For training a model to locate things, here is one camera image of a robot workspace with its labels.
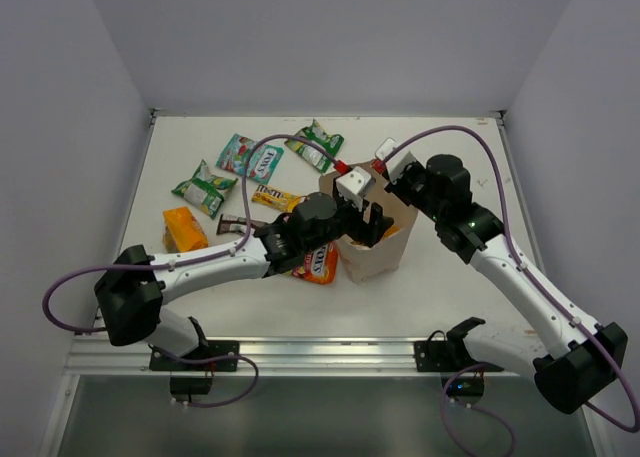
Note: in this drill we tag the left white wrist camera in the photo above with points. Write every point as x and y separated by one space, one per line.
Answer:
355 185

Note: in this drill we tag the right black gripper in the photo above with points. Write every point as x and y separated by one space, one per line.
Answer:
396 188

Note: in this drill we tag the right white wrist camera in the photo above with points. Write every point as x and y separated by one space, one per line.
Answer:
390 161

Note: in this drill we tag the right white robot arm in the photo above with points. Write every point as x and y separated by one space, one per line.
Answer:
570 354

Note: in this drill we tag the orange snack bag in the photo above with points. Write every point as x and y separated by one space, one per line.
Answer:
182 232
392 230

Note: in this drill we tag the teal fox's candy bag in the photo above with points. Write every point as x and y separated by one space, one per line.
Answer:
241 156

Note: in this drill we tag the green snack pouch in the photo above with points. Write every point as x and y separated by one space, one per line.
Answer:
205 191
316 146

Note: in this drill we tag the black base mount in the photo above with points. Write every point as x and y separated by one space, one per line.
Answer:
192 376
444 353

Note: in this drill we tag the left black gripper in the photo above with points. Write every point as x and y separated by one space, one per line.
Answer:
360 222

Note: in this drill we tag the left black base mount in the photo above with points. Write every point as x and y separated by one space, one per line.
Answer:
192 376

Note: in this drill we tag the aluminium front rail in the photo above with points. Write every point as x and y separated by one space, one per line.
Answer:
94 356

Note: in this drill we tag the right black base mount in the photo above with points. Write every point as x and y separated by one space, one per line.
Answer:
444 353

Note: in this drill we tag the beige paper bag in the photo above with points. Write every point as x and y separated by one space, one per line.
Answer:
362 263

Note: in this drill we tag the brown chocolate bar wrapper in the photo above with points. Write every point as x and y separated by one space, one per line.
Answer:
232 224

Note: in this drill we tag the yellow m&m's packet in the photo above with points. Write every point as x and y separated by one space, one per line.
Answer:
276 199

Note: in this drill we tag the orange fox's candy bag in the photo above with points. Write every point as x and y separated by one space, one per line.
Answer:
318 267

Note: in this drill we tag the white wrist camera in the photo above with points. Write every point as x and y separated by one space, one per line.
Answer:
355 185
390 161

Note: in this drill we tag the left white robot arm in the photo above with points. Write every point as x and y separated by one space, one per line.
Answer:
135 291

